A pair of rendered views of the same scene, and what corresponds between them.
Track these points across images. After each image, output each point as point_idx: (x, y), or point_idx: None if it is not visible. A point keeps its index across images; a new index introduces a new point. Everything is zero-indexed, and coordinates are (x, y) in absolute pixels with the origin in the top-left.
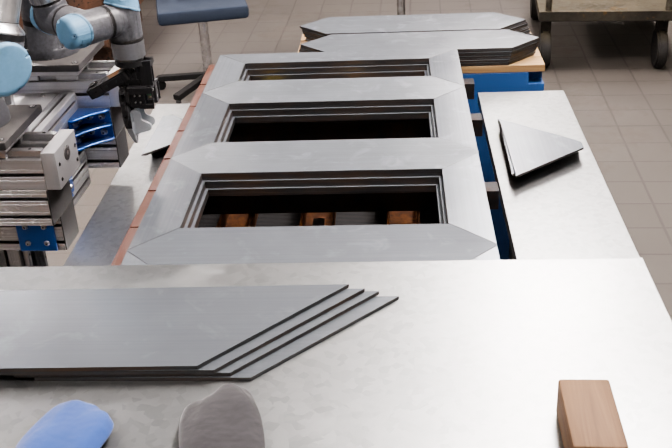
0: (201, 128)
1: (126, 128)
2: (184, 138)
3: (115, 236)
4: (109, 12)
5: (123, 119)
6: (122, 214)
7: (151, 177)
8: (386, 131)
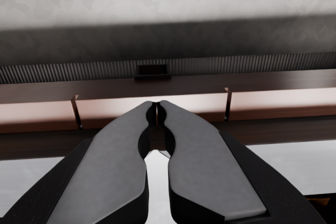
0: (309, 169)
1: (86, 140)
2: (263, 151)
3: None
4: None
5: (24, 197)
6: None
7: None
8: None
